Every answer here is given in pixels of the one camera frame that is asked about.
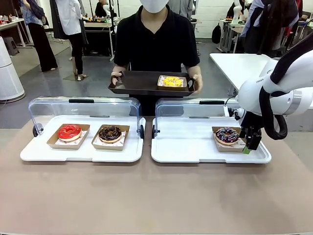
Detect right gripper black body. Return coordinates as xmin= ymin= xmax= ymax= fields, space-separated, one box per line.
xmin=241 ymin=111 xmax=264 ymax=135

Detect yellow sprinkled donut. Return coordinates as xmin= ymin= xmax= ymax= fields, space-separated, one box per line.
xmin=162 ymin=76 xmax=184 ymax=87

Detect dark brown serving tray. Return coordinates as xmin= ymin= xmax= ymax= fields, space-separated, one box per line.
xmin=108 ymin=70 xmax=198 ymax=96

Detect person's left forearm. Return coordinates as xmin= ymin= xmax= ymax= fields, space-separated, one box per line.
xmin=188 ymin=65 xmax=202 ymax=76

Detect person's right forearm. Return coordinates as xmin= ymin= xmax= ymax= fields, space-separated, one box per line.
xmin=113 ymin=64 xmax=129 ymax=74

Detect dark donut with coloured sprinkles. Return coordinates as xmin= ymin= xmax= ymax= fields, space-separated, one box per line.
xmin=211 ymin=126 xmax=247 ymax=153

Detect chocolate donut pink white drizzle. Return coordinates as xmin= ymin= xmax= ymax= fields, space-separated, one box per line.
xmin=214 ymin=127 xmax=240 ymax=145

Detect person's black shirt torso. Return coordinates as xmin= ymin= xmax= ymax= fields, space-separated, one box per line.
xmin=113 ymin=4 xmax=201 ymax=116

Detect chocolate sprinkled donut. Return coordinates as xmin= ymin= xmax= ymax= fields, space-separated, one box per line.
xmin=91 ymin=124 xmax=131 ymax=150

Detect chocolate donut with sprinkles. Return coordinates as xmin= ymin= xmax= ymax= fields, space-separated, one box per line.
xmin=98 ymin=125 xmax=122 ymax=143

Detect red glazed donut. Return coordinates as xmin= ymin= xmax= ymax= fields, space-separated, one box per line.
xmin=57 ymin=124 xmax=82 ymax=142
xmin=46 ymin=123 xmax=90 ymax=150

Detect person's left hand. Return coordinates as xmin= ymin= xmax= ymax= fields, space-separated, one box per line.
xmin=187 ymin=73 xmax=203 ymax=94

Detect person's right hand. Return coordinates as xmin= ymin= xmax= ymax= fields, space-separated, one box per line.
xmin=110 ymin=70 xmax=124 ymax=89

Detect white rectangular table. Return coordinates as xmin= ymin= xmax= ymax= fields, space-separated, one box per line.
xmin=209 ymin=53 xmax=278 ymax=98

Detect white plastic display tray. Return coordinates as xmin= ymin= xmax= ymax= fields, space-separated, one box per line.
xmin=20 ymin=115 xmax=147 ymax=163
xmin=151 ymin=116 xmax=272 ymax=164

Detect black backpack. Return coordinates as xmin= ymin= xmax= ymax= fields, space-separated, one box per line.
xmin=211 ymin=23 xmax=222 ymax=45

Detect hanging dark coats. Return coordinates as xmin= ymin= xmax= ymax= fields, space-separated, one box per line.
xmin=241 ymin=0 xmax=300 ymax=58

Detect white face mask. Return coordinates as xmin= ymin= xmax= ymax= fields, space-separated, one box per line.
xmin=142 ymin=0 xmax=169 ymax=14

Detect bystander in white shirt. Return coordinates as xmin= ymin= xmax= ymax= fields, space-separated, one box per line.
xmin=50 ymin=0 xmax=89 ymax=79

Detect bystander in blue top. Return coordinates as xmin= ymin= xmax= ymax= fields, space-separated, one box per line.
xmin=19 ymin=0 xmax=59 ymax=72

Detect white cylindrical air purifier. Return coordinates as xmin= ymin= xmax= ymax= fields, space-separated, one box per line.
xmin=0 ymin=36 xmax=26 ymax=101

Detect grey stool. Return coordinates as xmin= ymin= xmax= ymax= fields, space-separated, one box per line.
xmin=2 ymin=36 xmax=20 ymax=57

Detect white desk with small items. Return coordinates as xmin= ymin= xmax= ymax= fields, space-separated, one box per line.
xmin=0 ymin=14 xmax=34 ymax=48

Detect black corrugated cable conduit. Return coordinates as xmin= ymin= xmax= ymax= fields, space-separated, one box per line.
xmin=259 ymin=36 xmax=313 ymax=140

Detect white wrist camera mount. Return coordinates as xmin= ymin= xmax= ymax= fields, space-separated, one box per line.
xmin=224 ymin=105 xmax=245 ymax=123

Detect clear lid with black handle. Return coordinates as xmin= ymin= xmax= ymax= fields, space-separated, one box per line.
xmin=28 ymin=96 xmax=145 ymax=139
xmin=152 ymin=97 xmax=243 ymax=139

